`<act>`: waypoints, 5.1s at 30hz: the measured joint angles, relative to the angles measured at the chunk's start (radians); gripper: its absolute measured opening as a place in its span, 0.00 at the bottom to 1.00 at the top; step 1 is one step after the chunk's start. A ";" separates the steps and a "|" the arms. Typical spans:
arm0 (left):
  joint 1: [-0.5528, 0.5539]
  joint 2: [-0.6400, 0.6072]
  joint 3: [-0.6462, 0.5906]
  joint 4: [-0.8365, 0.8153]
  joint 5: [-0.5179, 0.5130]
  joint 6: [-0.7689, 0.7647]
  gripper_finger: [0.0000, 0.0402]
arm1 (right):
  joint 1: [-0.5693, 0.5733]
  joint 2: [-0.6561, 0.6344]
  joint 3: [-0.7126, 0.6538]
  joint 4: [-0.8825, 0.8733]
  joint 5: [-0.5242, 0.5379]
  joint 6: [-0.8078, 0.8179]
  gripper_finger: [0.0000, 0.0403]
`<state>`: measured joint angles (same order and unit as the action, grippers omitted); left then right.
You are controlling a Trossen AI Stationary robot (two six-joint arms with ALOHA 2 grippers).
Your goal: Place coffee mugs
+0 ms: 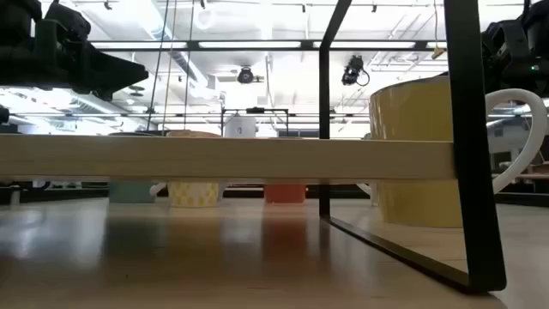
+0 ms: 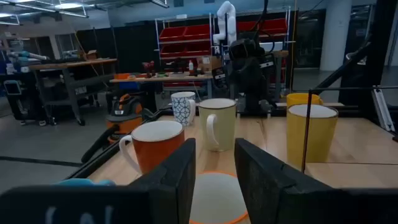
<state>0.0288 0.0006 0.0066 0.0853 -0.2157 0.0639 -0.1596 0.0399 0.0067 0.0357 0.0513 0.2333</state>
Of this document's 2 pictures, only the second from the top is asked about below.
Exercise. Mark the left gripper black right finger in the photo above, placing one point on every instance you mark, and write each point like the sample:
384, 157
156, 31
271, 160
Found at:
295, 205

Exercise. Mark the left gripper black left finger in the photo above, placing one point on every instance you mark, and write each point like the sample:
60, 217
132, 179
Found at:
93, 205

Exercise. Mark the light blue mug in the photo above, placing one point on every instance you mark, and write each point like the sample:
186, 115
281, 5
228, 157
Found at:
84, 182

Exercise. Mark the yellow mug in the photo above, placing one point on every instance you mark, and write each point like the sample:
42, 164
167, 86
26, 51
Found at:
301, 99
323, 137

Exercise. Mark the cream mug orange rim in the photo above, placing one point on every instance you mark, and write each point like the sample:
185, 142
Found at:
214, 199

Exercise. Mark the white mug blue floral pattern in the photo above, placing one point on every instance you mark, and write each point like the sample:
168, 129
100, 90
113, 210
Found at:
182, 109

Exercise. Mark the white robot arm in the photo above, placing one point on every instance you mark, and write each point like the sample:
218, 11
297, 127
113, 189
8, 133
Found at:
226, 21

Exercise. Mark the orange shop vacuum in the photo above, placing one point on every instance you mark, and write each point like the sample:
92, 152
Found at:
124, 115

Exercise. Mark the pale green mug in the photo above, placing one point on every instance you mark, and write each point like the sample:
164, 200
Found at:
222, 127

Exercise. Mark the wooden workbench grey legs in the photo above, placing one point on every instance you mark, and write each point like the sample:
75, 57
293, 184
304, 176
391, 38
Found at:
71, 70

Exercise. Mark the wooden workbench with clutter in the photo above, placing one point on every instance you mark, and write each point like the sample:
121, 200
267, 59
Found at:
161, 79

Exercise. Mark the cardboard box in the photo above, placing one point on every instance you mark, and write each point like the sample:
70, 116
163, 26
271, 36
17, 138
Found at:
90, 55

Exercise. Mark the white metal storage rack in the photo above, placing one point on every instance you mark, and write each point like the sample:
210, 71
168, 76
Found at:
214, 49

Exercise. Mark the white round column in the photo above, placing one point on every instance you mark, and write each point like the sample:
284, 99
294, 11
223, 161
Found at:
335, 34

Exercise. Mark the red plastic bin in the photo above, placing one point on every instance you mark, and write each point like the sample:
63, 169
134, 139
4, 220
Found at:
186, 49
273, 26
197, 31
172, 33

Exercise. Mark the aluminium rail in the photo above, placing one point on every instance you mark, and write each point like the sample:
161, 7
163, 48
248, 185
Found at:
383, 109

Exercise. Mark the black station frame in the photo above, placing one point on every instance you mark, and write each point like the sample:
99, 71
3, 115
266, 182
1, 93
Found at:
379, 46

